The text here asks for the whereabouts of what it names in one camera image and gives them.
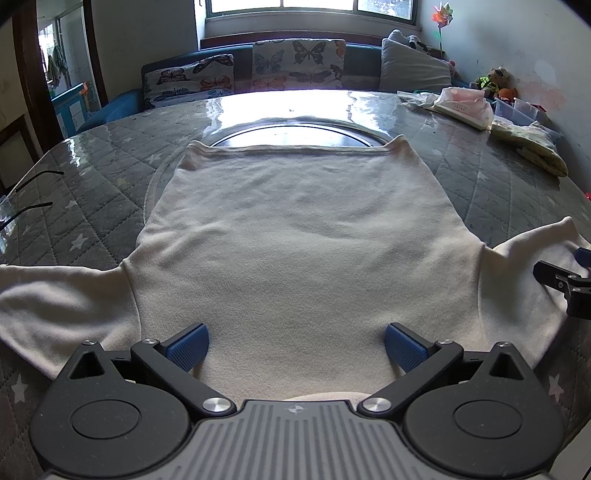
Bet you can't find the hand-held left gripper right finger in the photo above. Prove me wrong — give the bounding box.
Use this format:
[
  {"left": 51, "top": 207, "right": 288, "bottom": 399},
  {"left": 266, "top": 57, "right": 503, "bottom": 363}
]
[{"left": 358, "top": 323, "right": 539, "bottom": 418}]

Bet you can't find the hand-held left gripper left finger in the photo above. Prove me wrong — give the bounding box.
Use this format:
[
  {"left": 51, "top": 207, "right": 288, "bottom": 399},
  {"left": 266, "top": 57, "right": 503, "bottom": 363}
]
[{"left": 55, "top": 323, "right": 236, "bottom": 418}]

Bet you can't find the white long-sleeved shirt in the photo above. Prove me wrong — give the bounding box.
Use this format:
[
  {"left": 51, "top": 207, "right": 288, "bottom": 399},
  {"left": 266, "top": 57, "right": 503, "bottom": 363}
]
[{"left": 0, "top": 136, "right": 591, "bottom": 402}]

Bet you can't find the yellow-green patterned cloth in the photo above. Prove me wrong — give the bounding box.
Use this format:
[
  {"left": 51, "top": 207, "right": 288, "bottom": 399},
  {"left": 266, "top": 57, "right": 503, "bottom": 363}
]
[{"left": 489, "top": 120, "right": 570, "bottom": 178}]

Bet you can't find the clear plastic box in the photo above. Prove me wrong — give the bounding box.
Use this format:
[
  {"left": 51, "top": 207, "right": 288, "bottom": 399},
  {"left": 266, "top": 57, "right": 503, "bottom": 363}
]
[{"left": 494, "top": 97, "right": 551, "bottom": 126}]

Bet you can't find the white tissue pack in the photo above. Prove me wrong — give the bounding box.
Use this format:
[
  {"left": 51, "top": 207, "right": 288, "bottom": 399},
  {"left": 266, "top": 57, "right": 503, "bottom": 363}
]
[{"left": 431, "top": 87, "right": 495, "bottom": 131}]

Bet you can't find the brown plush toy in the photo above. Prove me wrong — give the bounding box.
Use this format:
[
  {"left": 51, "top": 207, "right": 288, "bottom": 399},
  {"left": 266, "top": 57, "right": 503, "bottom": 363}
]
[{"left": 471, "top": 67, "right": 514, "bottom": 95}]

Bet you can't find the clear plastic bag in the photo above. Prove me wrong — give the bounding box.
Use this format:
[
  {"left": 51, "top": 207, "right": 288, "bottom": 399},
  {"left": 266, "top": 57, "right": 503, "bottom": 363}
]
[{"left": 397, "top": 90, "right": 439, "bottom": 112}]

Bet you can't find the round black table insert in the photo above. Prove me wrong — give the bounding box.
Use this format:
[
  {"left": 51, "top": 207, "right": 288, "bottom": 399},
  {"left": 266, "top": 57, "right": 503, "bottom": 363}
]
[{"left": 210, "top": 121, "right": 384, "bottom": 149}]

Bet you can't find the grey pillow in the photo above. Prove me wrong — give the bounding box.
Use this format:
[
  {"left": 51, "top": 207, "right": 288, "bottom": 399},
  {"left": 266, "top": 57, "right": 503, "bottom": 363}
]
[{"left": 379, "top": 38, "right": 453, "bottom": 93}]

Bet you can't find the blue cabinet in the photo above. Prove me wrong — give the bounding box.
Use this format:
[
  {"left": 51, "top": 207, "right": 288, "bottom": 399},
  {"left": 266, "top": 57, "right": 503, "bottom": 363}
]
[{"left": 51, "top": 83, "right": 100, "bottom": 138}]

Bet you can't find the long butterfly print cushion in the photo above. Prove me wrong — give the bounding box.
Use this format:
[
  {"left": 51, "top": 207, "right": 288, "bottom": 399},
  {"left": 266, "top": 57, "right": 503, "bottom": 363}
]
[{"left": 142, "top": 54, "right": 235, "bottom": 108}]

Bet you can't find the colourful pinwheel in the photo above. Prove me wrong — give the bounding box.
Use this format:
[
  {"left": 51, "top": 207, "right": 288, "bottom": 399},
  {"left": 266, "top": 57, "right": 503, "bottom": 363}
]
[{"left": 431, "top": 2, "right": 455, "bottom": 61}]

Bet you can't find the blue sofa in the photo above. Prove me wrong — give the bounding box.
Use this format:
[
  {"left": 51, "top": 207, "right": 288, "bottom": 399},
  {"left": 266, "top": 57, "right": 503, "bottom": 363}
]
[{"left": 76, "top": 39, "right": 467, "bottom": 134}]

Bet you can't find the square butterfly print cushion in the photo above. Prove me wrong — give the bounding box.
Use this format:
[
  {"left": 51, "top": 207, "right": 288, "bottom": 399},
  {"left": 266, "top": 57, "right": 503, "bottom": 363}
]
[{"left": 252, "top": 39, "right": 347, "bottom": 93}]

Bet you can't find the window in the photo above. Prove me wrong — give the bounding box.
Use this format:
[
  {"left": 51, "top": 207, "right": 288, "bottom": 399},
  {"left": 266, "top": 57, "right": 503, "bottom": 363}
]
[{"left": 203, "top": 0, "right": 422, "bottom": 24}]

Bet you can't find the dark wooden door frame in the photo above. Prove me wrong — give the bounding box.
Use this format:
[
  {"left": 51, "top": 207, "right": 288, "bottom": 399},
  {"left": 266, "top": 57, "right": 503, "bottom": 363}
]
[{"left": 11, "top": 0, "right": 109, "bottom": 155}]

